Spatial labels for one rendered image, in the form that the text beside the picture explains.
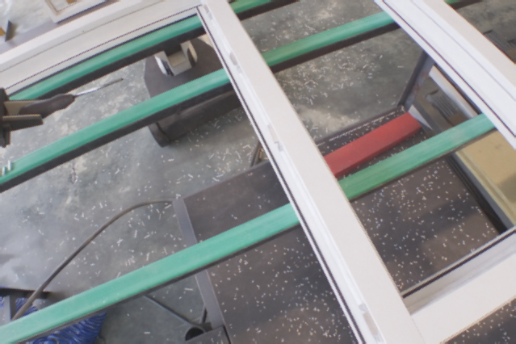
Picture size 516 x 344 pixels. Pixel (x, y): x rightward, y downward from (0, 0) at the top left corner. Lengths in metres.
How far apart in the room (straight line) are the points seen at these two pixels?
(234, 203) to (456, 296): 0.56
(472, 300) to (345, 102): 1.40
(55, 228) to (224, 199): 1.25
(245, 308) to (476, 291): 0.49
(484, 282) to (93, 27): 0.92
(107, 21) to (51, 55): 0.17
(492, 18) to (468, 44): 1.99
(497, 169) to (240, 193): 0.69
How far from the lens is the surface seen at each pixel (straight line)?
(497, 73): 0.65
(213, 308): 0.78
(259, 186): 0.78
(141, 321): 1.48
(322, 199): 0.40
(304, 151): 0.43
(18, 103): 0.67
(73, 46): 0.88
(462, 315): 0.43
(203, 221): 0.78
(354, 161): 0.78
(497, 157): 0.94
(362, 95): 1.75
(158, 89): 1.72
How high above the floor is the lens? 1.31
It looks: 65 degrees down
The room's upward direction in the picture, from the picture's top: 13 degrees counter-clockwise
